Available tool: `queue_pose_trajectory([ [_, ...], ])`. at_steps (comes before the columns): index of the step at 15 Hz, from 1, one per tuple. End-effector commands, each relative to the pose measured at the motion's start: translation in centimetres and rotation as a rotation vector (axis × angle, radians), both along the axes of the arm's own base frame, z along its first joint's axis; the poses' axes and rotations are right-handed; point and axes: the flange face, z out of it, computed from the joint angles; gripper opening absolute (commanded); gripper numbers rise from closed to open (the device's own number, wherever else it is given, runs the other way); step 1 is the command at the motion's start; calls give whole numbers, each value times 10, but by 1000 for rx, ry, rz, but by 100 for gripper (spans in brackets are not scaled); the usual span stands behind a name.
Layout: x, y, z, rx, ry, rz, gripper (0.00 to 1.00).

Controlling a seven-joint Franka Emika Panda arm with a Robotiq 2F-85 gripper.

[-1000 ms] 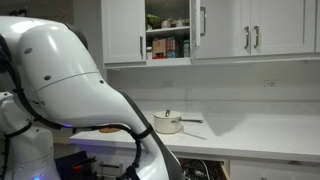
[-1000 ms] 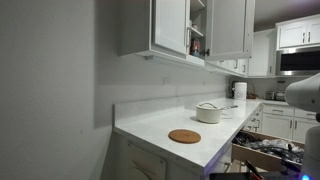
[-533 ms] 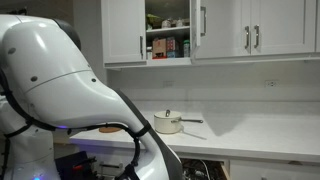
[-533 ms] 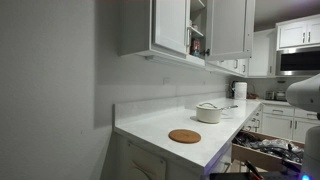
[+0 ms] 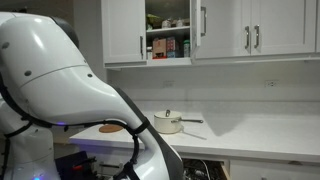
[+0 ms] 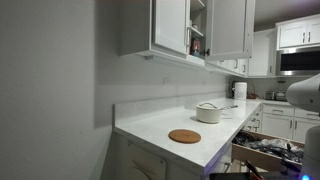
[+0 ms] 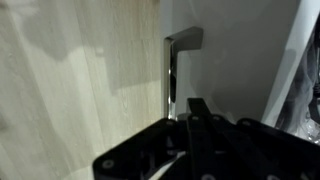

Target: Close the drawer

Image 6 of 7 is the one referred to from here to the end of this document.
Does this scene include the wooden drawer with white front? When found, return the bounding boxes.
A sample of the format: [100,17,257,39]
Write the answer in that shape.
[231,129,306,173]

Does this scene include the white lower drawer front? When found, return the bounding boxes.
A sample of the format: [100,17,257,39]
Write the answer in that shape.
[213,148,234,174]

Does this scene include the white kitchen drawer front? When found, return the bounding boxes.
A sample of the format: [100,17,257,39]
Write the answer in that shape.
[262,104,295,118]
[293,108,320,121]

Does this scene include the cream saucepan lid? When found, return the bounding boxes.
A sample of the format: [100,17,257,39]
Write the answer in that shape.
[195,102,223,111]

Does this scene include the round cork trivet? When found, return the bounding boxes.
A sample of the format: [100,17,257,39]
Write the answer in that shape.
[168,128,202,145]

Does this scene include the red and blue food box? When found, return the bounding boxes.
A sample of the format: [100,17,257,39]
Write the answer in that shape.
[190,38,201,57]

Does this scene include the closed white upper cabinet door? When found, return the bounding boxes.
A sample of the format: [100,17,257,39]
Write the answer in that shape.
[218,58,240,75]
[238,58,250,78]
[152,0,192,56]

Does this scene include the white cabinet end panel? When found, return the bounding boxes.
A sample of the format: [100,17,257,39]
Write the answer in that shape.
[113,132,204,180]

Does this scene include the open white upper cabinet door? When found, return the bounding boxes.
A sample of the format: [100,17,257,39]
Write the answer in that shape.
[204,0,256,62]

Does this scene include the brown wicker basket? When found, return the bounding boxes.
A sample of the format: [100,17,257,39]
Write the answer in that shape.
[247,83,260,100]

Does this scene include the white lower cabinet front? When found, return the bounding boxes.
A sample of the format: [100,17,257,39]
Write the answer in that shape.
[243,105,264,134]

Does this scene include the tall white cabinet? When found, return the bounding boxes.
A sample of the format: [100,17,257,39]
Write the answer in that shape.
[248,28,278,78]

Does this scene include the silver toaster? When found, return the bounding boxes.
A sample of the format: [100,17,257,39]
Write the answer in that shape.
[264,90,276,101]

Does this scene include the silver countertop appliance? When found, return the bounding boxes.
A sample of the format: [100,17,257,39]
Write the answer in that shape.
[274,79,288,102]

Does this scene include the white lower cabinet door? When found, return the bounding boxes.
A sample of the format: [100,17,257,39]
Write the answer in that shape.
[261,113,294,140]
[292,117,316,143]

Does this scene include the stainless steel microwave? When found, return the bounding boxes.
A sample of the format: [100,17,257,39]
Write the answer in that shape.
[274,46,320,77]

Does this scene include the small white cabinet door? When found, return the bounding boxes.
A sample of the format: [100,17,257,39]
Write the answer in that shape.
[305,18,320,46]
[277,21,308,49]

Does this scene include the white upper cabinet frame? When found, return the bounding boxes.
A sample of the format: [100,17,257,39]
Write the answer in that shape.
[119,0,250,78]

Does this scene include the cream saucepan with metal handle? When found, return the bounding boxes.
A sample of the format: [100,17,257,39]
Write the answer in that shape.
[195,105,239,125]

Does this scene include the red handled tool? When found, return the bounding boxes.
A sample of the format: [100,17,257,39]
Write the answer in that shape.
[244,159,265,180]

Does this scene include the tangled cables and utensils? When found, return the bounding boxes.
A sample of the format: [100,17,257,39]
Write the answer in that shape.
[233,131,305,164]

